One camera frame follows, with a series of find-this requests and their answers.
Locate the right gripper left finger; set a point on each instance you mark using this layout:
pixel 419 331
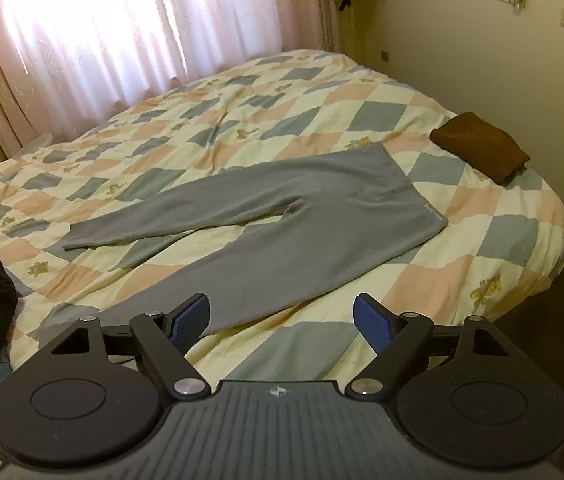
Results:
pixel 162 343

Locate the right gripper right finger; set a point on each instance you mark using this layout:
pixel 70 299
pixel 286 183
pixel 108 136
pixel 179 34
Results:
pixel 399 341

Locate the grey pants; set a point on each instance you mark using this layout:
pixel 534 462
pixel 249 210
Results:
pixel 310 225

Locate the checkered quilt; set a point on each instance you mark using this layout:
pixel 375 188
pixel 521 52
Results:
pixel 502 243

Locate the folded brown garment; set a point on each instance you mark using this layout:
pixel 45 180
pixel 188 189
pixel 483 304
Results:
pixel 486 148

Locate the pink curtain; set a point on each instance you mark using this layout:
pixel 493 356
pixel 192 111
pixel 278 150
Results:
pixel 66 66

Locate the wall plug adapter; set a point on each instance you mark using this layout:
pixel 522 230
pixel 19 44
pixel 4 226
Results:
pixel 518 6

